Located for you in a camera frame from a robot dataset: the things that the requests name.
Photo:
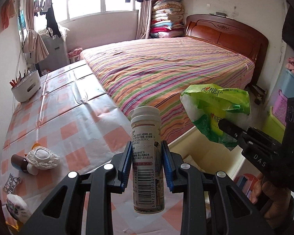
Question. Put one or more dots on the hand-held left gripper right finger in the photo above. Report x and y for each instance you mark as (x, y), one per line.
(166, 166)

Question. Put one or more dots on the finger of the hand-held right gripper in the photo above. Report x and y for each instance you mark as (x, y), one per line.
(231, 127)

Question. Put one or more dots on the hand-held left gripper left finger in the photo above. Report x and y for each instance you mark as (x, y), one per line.
(127, 166)

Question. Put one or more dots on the white pill bottle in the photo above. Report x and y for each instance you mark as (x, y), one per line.
(145, 151)

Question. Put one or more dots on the green tissue packet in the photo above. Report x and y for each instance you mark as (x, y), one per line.
(210, 107)

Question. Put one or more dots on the cream plastic trash bin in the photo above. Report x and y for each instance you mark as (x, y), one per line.
(210, 156)

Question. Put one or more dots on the white cup face mask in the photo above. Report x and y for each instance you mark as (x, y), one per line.
(42, 155)

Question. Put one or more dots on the brown glass bottle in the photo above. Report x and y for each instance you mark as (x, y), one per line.
(18, 161)

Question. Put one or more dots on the silver blister pack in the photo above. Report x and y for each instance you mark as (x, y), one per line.
(12, 182)

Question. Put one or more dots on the person's right hand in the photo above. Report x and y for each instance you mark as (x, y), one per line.
(271, 198)

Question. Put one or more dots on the green storage bin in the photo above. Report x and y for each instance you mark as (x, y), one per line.
(271, 124)

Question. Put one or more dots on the red plastic stool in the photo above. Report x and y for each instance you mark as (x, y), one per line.
(244, 178)

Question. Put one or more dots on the dark floor object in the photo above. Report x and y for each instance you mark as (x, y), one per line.
(258, 94)

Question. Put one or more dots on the purple plastic basket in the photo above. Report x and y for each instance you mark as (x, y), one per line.
(281, 107)

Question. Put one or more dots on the light blue storage box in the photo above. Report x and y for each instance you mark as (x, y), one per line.
(290, 85)

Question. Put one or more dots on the striped bed sheet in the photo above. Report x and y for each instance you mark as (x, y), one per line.
(161, 73)

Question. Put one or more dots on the wooden headboard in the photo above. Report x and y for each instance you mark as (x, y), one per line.
(225, 34)

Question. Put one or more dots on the small grey device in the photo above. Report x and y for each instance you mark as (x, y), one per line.
(220, 14)

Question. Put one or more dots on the pink stool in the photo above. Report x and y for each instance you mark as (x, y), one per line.
(74, 52)

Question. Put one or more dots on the white desk organizer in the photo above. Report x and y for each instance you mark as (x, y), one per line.
(27, 88)

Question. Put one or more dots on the stack of folded blankets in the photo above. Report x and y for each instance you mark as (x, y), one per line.
(166, 17)

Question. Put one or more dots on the grey cabinet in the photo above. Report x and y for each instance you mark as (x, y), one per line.
(56, 51)

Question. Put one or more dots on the beige straight curtain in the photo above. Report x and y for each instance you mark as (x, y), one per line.
(144, 19)

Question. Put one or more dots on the bunch of coloured pens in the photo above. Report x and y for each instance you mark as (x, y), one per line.
(14, 82)

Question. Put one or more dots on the white lace cloth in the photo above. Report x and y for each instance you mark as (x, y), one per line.
(63, 30)

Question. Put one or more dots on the beige striped tied curtain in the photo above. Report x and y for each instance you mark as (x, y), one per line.
(34, 44)

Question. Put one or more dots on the black hanging garment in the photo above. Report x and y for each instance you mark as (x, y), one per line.
(51, 19)

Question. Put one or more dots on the window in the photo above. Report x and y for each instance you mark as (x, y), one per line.
(88, 2)

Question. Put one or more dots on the small hanging laundry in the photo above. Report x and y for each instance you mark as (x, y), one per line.
(45, 5)

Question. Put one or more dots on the dark garment on wall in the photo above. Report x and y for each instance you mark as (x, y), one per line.
(293, 29)

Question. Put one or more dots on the orange cloth on wall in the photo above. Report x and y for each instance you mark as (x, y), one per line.
(8, 12)

